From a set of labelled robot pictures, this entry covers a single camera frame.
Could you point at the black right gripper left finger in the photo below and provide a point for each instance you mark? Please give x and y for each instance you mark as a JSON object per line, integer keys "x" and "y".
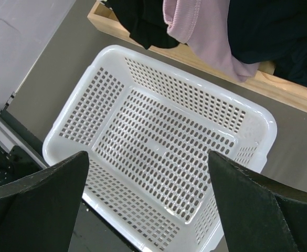
{"x": 38, "y": 212}

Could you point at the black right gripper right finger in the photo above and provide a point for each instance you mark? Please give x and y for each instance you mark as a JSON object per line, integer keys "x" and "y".
{"x": 257, "y": 213}

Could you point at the pink tank top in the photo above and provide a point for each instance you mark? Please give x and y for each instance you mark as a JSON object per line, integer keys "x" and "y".
{"x": 202, "y": 25}

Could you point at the black tank top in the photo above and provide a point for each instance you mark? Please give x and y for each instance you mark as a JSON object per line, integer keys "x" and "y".
{"x": 143, "y": 19}

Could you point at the wooden clothes rack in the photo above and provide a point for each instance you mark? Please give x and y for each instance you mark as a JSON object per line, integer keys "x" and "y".
{"x": 264, "y": 82}

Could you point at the white plastic laundry basket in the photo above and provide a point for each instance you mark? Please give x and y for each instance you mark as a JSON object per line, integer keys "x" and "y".
{"x": 148, "y": 128}

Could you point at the navy maroon-trimmed jersey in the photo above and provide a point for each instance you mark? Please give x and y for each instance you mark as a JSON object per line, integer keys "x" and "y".
{"x": 273, "y": 31}

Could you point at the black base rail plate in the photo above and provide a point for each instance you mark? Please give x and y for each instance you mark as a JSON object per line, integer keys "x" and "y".
{"x": 15, "y": 165}

